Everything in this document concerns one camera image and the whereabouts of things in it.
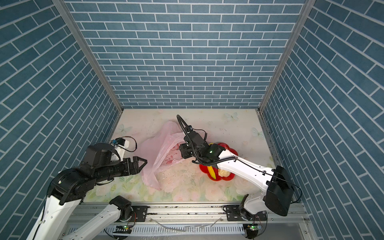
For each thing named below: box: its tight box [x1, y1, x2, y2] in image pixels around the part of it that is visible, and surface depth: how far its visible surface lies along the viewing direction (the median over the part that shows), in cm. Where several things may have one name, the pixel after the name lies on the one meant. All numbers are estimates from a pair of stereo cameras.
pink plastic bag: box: [141, 121, 185, 191], surface depth 82 cm
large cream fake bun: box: [218, 168, 231, 178], surface depth 85 cm
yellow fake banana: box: [207, 165, 217, 180], surface depth 86 cm
